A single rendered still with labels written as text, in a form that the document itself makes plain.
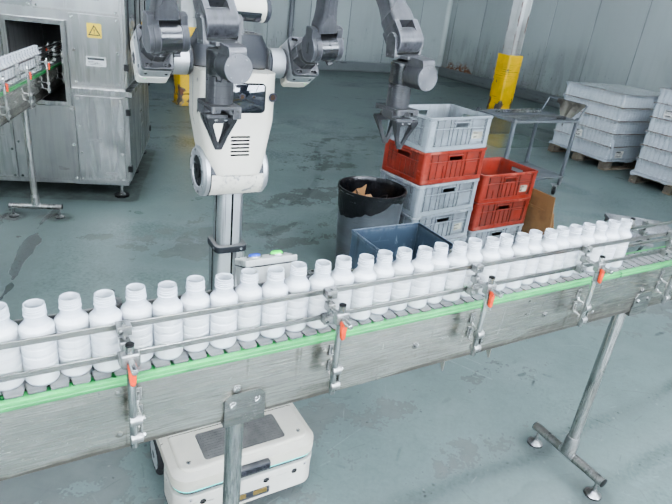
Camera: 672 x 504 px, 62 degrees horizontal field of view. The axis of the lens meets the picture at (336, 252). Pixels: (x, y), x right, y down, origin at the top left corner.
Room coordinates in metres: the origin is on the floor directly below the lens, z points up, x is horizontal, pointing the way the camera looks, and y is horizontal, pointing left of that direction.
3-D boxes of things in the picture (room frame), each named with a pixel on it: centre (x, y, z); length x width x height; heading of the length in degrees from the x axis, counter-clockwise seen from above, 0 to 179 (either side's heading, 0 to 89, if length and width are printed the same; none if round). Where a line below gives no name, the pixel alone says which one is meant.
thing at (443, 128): (3.85, -0.59, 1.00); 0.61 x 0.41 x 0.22; 129
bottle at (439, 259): (1.35, -0.27, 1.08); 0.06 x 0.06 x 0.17
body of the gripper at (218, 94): (1.18, 0.28, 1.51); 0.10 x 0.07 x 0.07; 32
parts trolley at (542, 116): (5.99, -1.85, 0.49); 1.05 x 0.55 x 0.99; 122
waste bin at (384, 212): (3.47, -0.18, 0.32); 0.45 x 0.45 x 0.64
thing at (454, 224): (3.85, -0.59, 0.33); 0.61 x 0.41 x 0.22; 128
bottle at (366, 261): (1.22, -0.08, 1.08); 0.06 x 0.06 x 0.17
